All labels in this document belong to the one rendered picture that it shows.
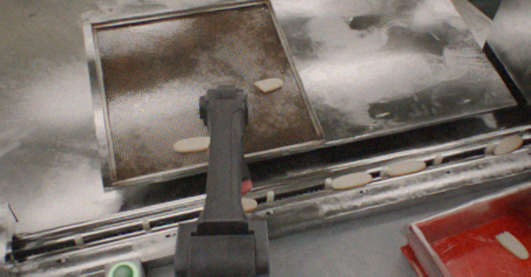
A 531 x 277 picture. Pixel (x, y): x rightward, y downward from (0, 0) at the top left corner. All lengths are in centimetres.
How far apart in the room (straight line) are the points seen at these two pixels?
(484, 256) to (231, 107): 66
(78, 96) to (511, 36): 116
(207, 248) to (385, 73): 94
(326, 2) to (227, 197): 100
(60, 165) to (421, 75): 95
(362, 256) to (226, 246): 61
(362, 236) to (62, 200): 69
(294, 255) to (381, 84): 52
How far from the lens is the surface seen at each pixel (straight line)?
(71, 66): 166
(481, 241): 128
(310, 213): 118
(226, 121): 84
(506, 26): 154
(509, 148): 144
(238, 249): 62
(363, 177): 126
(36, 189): 136
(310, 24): 152
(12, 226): 124
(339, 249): 119
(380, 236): 122
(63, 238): 122
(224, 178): 72
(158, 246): 115
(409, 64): 149
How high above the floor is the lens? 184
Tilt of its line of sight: 47 degrees down
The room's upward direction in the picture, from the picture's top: 1 degrees clockwise
